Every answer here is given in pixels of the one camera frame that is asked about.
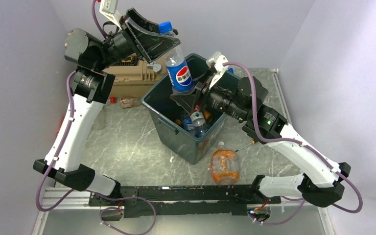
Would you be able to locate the tan plastic toolbox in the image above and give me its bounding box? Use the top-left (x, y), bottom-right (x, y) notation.
top-left (104, 57), bottom-right (167, 97)

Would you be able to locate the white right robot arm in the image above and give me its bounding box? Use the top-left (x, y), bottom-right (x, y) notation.
top-left (170, 70), bottom-right (351, 208)

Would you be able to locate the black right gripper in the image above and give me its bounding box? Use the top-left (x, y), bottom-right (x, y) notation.
top-left (171, 69), bottom-right (248, 122)

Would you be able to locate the clear bottle light blue label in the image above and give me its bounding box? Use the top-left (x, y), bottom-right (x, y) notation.
top-left (194, 125), bottom-right (208, 138)

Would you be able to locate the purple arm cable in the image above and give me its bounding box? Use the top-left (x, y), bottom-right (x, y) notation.
top-left (35, 0), bottom-right (109, 213)
top-left (222, 61), bottom-right (364, 227)

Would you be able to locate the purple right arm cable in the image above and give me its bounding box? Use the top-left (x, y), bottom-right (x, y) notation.
top-left (222, 61), bottom-right (364, 227)

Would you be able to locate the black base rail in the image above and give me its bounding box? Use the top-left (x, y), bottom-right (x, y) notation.
top-left (89, 185), bottom-right (266, 218)

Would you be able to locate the red handled adjustable wrench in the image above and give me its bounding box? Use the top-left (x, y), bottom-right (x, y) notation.
top-left (146, 62), bottom-right (162, 74)

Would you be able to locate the black yellow screwdriver on table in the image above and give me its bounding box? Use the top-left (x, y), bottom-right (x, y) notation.
top-left (235, 140), bottom-right (256, 152)

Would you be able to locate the dark green plastic bin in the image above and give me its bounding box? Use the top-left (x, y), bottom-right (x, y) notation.
top-left (141, 52), bottom-right (248, 165)

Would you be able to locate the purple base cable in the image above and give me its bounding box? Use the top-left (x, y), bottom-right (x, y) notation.
top-left (98, 196), bottom-right (157, 235)

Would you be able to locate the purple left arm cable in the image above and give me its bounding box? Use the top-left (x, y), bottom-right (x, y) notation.
top-left (35, 0), bottom-right (109, 213)

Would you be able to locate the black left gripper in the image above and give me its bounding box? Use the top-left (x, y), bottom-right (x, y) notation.
top-left (94, 8), bottom-right (180, 71)

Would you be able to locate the clear Pepsi bottle blue label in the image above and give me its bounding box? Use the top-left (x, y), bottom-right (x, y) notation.
top-left (158, 21), bottom-right (195, 94)

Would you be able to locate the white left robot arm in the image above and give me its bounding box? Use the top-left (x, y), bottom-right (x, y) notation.
top-left (33, 9), bottom-right (180, 206)

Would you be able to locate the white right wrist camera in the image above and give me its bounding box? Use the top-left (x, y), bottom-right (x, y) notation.
top-left (206, 51), bottom-right (229, 90)

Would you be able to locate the small clear bottle red cap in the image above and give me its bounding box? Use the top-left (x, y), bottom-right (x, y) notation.
top-left (108, 96), bottom-right (141, 109)

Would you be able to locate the Pepsi bottle blue cap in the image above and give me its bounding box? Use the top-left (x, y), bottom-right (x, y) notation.
top-left (181, 114), bottom-right (195, 135)

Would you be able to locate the large orange bottle front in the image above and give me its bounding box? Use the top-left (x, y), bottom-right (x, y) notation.
top-left (210, 141), bottom-right (239, 185)

